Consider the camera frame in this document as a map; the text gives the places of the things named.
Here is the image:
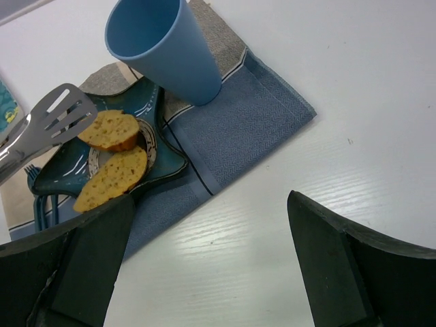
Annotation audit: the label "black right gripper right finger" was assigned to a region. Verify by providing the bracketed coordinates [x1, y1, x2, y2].
[287, 191, 435, 326]

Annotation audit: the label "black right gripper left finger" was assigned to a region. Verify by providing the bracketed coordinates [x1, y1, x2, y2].
[1, 195, 134, 326]

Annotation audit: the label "brown bread slice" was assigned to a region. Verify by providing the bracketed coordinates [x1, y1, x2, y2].
[73, 146, 147, 213]

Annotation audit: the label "oval seeded bread slice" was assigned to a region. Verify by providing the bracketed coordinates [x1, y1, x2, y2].
[78, 110, 140, 153]

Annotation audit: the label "metal tongs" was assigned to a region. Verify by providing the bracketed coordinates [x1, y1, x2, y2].
[1, 83, 98, 183]

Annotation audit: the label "blue plastic fork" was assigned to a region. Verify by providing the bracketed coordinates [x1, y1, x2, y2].
[25, 164, 44, 232]

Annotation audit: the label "blue star-shaped plate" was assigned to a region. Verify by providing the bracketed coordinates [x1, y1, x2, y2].
[31, 77, 188, 201]

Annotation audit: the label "teal floral tray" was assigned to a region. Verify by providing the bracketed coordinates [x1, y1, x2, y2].
[0, 80, 24, 142]

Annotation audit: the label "blue grey striped cloth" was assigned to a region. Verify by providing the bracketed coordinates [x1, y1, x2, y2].
[0, 0, 318, 262]

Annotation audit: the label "blue plastic cup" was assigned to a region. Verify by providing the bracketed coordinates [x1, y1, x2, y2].
[105, 0, 221, 106]

